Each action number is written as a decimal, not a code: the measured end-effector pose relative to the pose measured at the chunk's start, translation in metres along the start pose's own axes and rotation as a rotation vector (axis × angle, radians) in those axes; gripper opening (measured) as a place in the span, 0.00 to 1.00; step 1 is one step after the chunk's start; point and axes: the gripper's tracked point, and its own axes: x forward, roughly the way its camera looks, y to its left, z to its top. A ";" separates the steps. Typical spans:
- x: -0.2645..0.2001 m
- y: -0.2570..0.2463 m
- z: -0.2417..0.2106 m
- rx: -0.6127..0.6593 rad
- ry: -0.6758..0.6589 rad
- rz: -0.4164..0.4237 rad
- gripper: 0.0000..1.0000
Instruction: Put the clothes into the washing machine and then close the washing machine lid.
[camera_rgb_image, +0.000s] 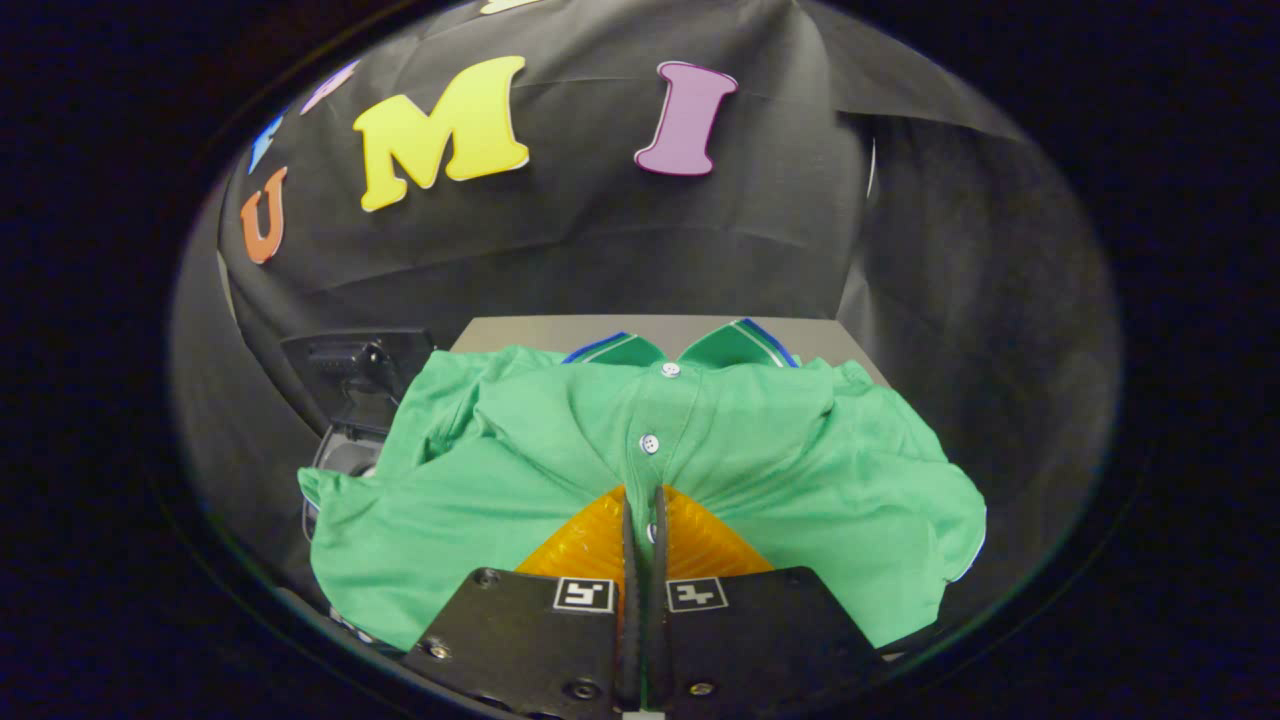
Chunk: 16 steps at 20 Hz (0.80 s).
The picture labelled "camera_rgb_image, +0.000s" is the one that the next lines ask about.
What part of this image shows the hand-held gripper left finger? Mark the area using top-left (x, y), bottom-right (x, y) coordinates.
top-left (400, 485), bottom-right (641, 719)

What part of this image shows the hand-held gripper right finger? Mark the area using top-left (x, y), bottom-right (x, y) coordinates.
top-left (645, 485), bottom-right (886, 713)

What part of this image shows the green polo shirt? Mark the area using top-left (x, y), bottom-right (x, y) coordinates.
top-left (298, 318), bottom-right (989, 651)

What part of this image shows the dark glass washing machine lid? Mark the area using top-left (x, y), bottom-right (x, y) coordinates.
top-left (280, 328), bottom-right (437, 436)

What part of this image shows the grey metal cabinet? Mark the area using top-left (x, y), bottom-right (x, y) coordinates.
top-left (450, 314), bottom-right (891, 387)

